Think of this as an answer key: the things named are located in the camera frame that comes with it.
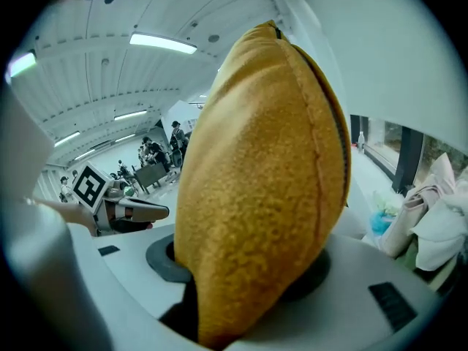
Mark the orange cushion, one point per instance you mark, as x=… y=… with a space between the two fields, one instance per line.
x=263 y=196

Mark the dark framed window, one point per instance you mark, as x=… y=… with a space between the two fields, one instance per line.
x=402 y=148

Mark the white cloth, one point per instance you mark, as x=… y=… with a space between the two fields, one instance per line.
x=442 y=232

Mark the green bag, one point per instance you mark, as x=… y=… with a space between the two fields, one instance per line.
x=408 y=254

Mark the clear plastic bottle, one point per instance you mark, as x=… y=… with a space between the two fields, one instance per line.
x=361 y=142

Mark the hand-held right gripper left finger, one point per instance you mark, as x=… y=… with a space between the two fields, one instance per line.
x=164 y=262

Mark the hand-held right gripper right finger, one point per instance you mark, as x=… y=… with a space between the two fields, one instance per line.
x=311 y=276

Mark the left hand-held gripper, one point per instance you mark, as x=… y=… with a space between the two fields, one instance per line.
x=89 y=188

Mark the blue plastic bag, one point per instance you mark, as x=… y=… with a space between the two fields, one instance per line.
x=380 y=223

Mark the person's left forearm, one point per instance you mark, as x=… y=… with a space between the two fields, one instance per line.
x=69 y=214

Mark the person's left hand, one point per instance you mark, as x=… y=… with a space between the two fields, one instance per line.
x=118 y=210

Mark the pink bag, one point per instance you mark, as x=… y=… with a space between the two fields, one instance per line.
x=409 y=214

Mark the round ceiling detector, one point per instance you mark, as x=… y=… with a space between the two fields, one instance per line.
x=214 y=38

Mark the long ceiling light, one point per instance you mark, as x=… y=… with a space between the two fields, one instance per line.
x=21 y=64
x=129 y=115
x=67 y=138
x=162 y=43

